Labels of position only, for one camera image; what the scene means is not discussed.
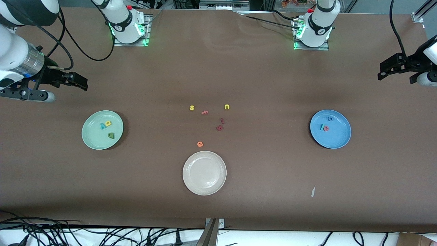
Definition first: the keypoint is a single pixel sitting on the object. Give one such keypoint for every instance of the green plate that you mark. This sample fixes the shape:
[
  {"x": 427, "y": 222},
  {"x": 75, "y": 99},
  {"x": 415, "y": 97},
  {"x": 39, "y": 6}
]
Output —
[{"x": 99, "y": 140}]

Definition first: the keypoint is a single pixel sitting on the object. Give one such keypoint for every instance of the orange flowers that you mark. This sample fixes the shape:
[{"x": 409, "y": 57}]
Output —
[{"x": 297, "y": 2}]

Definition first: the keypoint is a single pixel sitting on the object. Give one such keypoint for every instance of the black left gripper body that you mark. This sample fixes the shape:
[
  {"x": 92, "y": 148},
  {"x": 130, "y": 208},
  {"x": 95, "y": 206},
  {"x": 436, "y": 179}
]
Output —
[{"x": 410, "y": 64}]

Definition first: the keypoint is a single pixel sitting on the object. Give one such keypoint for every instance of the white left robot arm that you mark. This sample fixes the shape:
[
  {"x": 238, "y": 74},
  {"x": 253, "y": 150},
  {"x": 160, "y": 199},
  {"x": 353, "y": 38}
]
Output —
[{"x": 317, "y": 27}]

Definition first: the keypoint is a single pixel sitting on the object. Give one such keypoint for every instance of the grey metal table bracket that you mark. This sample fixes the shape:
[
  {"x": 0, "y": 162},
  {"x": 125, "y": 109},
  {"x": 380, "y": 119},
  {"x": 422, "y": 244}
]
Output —
[{"x": 213, "y": 235}]

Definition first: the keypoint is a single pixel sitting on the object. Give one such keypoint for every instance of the grey metal frame piece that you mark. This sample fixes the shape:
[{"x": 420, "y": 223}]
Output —
[{"x": 223, "y": 5}]

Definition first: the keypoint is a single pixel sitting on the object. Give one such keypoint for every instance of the white plate edge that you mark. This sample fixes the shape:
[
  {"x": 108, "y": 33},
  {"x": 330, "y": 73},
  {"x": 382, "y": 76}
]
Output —
[{"x": 204, "y": 173}]

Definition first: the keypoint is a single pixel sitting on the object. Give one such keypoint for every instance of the brown cardboard box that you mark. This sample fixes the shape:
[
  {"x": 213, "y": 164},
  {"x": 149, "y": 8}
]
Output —
[{"x": 418, "y": 241}]

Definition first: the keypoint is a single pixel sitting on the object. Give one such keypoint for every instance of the aluminium frame profile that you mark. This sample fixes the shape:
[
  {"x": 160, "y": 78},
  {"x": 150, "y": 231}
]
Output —
[{"x": 423, "y": 10}]

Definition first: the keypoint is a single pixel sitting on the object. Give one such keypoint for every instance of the brown table cover sheet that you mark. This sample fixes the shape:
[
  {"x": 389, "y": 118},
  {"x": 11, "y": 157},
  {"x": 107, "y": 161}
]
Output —
[{"x": 218, "y": 68}]

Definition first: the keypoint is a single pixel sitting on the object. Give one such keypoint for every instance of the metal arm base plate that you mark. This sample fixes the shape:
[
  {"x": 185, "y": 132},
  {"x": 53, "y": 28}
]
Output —
[
  {"x": 117, "y": 42},
  {"x": 324, "y": 48}
]

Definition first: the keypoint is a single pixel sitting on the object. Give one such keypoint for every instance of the blue plate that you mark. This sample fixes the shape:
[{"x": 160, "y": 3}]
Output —
[{"x": 336, "y": 136}]

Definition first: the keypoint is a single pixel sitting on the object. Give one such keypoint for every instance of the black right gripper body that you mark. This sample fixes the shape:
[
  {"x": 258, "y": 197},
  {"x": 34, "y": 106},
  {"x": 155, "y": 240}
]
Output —
[{"x": 51, "y": 76}]

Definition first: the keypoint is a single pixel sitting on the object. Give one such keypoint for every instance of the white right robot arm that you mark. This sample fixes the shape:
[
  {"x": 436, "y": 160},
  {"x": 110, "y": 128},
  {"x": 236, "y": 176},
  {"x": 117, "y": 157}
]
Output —
[{"x": 124, "y": 25}]

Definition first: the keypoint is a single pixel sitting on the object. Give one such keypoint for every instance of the green foam letter b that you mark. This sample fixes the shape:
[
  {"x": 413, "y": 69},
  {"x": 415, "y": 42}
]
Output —
[{"x": 111, "y": 135}]

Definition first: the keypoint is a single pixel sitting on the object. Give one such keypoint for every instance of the white paper scrap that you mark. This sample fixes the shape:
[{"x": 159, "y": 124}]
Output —
[{"x": 313, "y": 192}]

